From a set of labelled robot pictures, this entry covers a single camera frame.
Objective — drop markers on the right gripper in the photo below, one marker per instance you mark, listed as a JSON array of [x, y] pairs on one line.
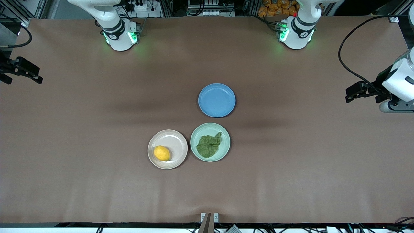
[[4, 67]]

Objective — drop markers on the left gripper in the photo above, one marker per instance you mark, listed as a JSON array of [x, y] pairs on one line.
[[378, 82]]

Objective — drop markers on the yellow lemon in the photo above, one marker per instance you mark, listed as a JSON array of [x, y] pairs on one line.
[[161, 153]]

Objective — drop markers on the green lettuce leaf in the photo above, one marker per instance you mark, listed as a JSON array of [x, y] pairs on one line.
[[208, 145]]

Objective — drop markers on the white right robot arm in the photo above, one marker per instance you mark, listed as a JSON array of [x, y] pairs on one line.
[[119, 38]]

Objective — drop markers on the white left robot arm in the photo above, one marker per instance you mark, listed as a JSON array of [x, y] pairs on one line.
[[297, 35]]

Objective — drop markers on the table cover sheet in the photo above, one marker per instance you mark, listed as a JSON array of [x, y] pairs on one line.
[[291, 194]]

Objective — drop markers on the orange snack bag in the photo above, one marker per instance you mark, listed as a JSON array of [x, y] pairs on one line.
[[275, 8]]

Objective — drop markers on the white power strip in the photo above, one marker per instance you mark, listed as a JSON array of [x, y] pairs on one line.
[[139, 6]]

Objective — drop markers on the blue plate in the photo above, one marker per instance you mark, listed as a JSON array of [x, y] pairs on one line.
[[216, 100]]

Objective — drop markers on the beige plate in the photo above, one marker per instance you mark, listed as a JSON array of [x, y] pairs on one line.
[[173, 139]]

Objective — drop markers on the light green plate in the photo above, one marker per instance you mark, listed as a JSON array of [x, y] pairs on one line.
[[203, 129]]

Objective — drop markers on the grey vented box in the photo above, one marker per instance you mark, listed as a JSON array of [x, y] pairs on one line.
[[233, 229]]

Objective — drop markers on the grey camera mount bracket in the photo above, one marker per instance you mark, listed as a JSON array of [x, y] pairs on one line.
[[208, 221]]

